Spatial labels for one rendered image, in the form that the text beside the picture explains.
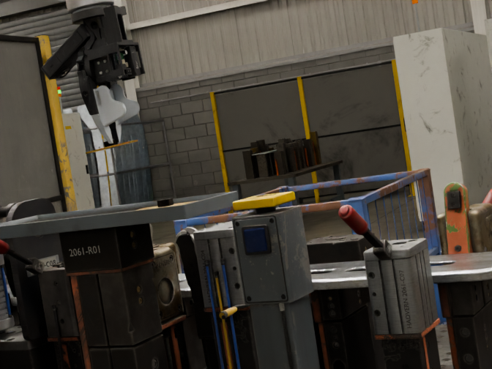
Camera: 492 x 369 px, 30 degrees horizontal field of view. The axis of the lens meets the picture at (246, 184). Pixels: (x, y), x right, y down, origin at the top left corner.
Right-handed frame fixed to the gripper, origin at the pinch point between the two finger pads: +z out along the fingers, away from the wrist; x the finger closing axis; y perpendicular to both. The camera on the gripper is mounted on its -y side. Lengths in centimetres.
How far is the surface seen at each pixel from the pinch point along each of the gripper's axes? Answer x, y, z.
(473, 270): -1, 54, 30
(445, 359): 62, 32, 61
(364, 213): 196, -18, 44
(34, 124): 305, -228, -22
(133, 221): -28.0, 17.4, 12.0
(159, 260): -3.0, 5.8, 21.1
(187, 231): -2.6, 11.6, 17.4
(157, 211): -28.5, 21.4, 11.4
